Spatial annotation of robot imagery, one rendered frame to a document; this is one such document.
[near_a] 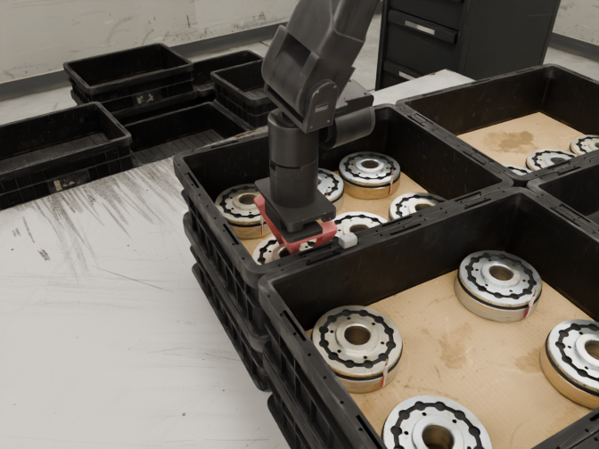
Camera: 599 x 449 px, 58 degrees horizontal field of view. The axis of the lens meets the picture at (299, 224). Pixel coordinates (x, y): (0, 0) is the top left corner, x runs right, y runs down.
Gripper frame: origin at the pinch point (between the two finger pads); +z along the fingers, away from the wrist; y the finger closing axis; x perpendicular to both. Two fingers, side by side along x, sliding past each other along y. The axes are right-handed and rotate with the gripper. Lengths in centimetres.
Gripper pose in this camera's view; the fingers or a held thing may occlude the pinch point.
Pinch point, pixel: (294, 252)
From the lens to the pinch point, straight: 71.3
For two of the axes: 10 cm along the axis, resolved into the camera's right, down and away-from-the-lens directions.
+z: 0.0, 8.0, 6.0
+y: -4.5, -5.4, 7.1
